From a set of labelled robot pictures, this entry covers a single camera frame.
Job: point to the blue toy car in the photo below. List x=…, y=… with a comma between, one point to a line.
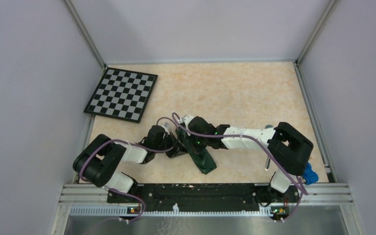
x=310, y=176

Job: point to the black grey checkerboard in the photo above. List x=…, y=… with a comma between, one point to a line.
x=122, y=94

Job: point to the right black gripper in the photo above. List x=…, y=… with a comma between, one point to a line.
x=191, y=135

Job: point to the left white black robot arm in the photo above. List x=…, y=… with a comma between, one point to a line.
x=98, y=162

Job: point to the dark green cloth napkin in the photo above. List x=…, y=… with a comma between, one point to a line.
x=201, y=157

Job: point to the white toothed cable rail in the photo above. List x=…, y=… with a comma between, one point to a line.
x=124, y=211

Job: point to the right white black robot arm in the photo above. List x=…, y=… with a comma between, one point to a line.
x=284, y=145

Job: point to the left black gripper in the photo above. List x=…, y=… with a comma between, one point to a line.
x=174, y=141

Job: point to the silver metal fork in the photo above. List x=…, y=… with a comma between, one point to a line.
x=267, y=164

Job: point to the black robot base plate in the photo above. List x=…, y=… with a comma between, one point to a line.
x=232, y=197

